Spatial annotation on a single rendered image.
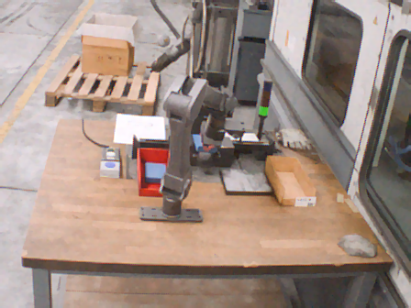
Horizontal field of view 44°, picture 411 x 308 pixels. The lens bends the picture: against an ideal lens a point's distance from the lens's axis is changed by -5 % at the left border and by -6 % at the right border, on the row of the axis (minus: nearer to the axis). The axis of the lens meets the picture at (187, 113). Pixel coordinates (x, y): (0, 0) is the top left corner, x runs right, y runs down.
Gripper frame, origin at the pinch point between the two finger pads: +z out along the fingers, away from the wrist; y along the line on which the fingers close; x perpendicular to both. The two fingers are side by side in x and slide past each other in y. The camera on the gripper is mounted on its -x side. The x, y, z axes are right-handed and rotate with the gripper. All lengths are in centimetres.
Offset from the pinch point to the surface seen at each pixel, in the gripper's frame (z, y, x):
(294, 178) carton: 6.4, -6.0, -35.5
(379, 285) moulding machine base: 3, -52, -59
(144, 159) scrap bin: 11.2, 1.2, 21.3
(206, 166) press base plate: 11.7, 0.6, -2.6
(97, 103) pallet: 207, 201, 45
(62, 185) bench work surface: 5, -18, 50
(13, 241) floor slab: 125, 18, 84
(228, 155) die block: 6.7, 2.8, -10.1
